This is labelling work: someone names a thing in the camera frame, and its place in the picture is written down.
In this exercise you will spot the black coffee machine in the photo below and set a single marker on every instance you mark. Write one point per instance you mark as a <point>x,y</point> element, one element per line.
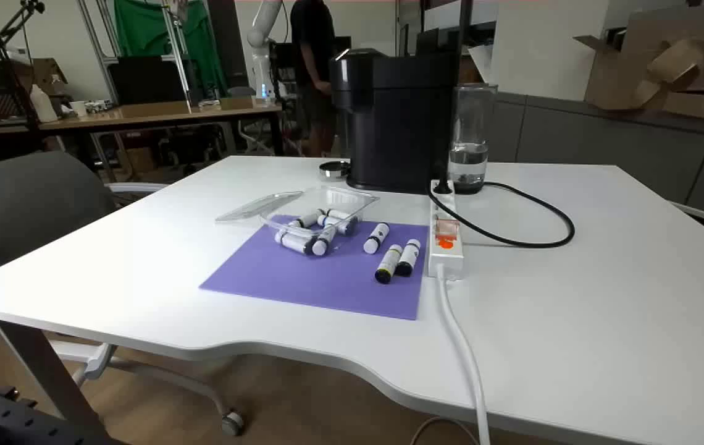
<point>395,124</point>

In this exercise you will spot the white panel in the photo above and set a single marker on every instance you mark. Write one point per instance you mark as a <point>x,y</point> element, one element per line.
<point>548,45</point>

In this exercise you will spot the clear plastic container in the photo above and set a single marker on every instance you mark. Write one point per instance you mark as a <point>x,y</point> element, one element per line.
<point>348,201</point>

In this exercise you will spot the purple mat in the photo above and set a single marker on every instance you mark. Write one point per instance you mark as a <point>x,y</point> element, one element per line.
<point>316,284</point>

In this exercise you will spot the grey office chair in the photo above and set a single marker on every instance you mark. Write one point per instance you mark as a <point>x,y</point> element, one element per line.
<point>31,198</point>

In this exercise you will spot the grey table leg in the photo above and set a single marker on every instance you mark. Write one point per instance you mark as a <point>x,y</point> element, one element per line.
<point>44,372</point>

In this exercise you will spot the black monitor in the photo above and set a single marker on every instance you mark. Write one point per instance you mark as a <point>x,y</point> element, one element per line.
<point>145,80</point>

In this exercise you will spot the open cardboard box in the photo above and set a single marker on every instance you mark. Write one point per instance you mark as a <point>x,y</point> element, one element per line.
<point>656,64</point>

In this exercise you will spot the round silver drip tray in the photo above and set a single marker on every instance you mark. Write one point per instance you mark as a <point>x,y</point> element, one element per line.
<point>332,169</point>

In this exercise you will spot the green cloth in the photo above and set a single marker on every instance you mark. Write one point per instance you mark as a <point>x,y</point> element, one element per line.
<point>148,33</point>

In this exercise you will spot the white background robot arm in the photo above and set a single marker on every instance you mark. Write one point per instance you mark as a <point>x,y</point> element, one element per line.
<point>265,33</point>

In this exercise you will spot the person in black clothes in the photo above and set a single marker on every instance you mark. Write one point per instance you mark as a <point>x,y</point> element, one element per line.
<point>313,51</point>

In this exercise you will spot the white power strip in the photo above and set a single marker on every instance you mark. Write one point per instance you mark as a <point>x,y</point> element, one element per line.
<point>447,258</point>

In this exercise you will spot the wooden desk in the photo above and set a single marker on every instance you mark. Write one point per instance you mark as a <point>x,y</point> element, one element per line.
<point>144,115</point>

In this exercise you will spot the long grey cabinet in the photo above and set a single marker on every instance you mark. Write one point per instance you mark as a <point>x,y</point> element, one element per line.
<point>612,143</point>

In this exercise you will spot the glass jar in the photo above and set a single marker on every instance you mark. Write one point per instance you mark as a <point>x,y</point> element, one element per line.
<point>470,156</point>

